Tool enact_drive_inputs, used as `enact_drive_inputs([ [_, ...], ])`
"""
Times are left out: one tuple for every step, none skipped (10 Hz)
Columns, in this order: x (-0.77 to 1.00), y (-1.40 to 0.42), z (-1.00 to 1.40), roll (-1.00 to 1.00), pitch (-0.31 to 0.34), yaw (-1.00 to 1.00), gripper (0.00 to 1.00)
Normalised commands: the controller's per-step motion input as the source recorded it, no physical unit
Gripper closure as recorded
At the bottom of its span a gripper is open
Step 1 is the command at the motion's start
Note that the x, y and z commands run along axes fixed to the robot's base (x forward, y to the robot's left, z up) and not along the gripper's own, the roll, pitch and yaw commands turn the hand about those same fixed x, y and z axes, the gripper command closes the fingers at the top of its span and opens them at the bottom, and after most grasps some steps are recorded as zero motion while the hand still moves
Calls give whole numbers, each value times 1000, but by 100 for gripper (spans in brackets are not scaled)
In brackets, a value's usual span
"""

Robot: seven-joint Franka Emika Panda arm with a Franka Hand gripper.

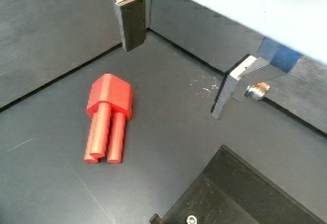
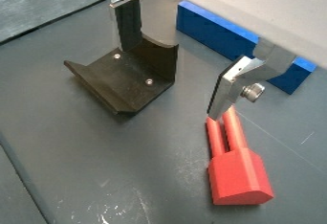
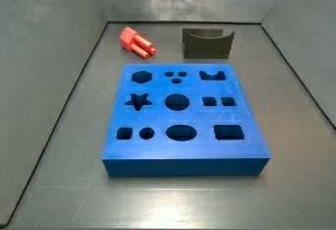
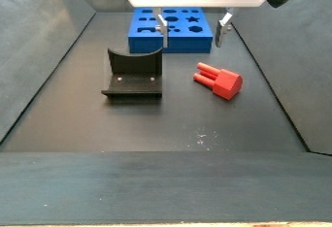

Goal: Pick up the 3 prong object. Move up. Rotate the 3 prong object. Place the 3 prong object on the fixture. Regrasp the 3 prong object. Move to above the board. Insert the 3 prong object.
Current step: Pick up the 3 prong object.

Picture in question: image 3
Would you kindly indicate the red three prong object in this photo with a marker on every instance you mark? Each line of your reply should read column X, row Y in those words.
column 135, row 43

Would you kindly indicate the black curved fixture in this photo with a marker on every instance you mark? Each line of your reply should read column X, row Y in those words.
column 207, row 43

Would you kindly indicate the blue foam shape board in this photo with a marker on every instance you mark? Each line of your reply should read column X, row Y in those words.
column 183, row 123

